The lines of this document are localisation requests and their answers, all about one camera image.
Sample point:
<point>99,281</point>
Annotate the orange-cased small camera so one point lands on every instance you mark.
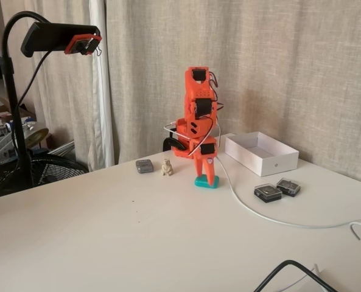
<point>79,45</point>

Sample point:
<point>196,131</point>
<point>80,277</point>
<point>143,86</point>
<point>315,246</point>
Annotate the teal green rounded cube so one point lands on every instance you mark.
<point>200,182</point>

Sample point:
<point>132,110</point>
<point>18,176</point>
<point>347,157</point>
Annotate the gray metal tin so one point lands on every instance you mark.
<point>144,166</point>

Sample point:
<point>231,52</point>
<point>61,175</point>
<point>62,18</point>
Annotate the black table clamp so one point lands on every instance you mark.
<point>172,143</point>

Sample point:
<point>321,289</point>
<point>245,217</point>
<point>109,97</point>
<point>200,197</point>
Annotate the brown cardboard box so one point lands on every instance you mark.
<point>3,114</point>

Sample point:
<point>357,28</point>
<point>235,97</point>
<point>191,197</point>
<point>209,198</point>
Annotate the small cream bear figurine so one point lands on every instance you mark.
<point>167,168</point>

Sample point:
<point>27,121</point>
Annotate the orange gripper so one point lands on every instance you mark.
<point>205,149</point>

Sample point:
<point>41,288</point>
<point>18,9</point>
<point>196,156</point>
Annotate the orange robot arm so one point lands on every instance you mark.
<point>198,91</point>

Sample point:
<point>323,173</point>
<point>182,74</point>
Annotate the white cardboard bin box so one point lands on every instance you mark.
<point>277,165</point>

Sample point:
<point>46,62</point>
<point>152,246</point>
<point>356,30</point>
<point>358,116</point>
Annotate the black clamp holder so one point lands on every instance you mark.
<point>52,35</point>

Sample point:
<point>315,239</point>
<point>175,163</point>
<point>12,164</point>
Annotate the black floor fan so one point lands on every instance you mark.
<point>55,170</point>

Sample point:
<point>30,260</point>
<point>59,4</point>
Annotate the beige linen curtain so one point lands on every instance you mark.
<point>259,76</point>

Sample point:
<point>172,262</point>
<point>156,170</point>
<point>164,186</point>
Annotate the shiny metal dish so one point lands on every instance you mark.
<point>37,137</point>

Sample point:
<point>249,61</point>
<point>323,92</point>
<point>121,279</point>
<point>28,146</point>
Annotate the black camera stand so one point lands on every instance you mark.
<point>70,91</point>

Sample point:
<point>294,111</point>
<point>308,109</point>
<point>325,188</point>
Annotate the black gooseneck stand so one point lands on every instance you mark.
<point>11,91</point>

